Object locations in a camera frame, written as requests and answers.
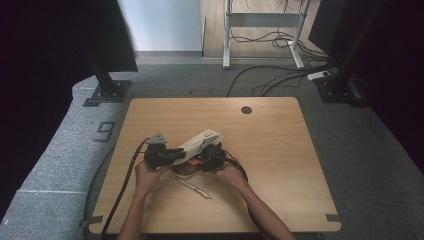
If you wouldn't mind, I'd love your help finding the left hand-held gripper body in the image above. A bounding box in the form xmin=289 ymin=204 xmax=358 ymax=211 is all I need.
xmin=143 ymin=131 xmax=169 ymax=170

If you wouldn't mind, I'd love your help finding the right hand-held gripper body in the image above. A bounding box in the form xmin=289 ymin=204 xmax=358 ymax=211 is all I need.
xmin=199 ymin=142 xmax=229 ymax=173

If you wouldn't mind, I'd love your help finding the beige pencil case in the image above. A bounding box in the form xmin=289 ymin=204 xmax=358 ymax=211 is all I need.
xmin=171 ymin=128 xmax=224 ymax=176

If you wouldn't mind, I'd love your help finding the person's left hand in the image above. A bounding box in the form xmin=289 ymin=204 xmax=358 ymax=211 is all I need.
xmin=134 ymin=159 xmax=169 ymax=197

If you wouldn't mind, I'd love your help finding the person's right hand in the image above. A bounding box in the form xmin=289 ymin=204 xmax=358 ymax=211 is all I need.
xmin=215 ymin=164 xmax=250 ymax=192

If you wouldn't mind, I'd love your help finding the silver pen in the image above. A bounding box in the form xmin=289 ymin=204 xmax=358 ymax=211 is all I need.
xmin=175 ymin=177 xmax=213 ymax=200

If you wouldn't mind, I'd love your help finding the black metal stand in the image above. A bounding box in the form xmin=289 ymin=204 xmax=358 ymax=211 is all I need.
xmin=314 ymin=0 xmax=388 ymax=108
xmin=82 ymin=33 xmax=133 ymax=108

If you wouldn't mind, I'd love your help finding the white power strip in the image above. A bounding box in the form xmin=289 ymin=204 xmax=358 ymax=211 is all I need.
xmin=306 ymin=70 xmax=331 ymax=81

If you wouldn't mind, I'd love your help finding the black curtain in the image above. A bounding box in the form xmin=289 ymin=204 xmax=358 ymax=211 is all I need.
xmin=0 ymin=0 xmax=139 ymax=221

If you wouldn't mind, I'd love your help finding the dark panel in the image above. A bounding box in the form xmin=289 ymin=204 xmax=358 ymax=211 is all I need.
xmin=307 ymin=0 xmax=349 ymax=56

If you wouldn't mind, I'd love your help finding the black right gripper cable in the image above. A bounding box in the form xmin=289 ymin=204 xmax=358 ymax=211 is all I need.
xmin=222 ymin=150 xmax=279 ymax=240

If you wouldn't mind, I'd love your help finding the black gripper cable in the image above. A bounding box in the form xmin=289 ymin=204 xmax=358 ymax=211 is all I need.
xmin=222 ymin=150 xmax=279 ymax=240
xmin=100 ymin=137 xmax=152 ymax=240

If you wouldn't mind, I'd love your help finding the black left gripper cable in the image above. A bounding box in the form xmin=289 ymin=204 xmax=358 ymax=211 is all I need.
xmin=100 ymin=137 xmax=152 ymax=240

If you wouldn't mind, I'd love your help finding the long black floor cable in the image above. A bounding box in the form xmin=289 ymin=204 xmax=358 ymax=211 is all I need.
xmin=225 ymin=64 xmax=332 ymax=98

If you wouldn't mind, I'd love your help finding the tangle of black floor cables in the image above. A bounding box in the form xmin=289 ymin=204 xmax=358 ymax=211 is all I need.
xmin=229 ymin=29 xmax=331 ymax=63

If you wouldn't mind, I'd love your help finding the white desk frame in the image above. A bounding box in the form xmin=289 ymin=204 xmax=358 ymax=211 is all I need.
xmin=222 ymin=0 xmax=313 ymax=70

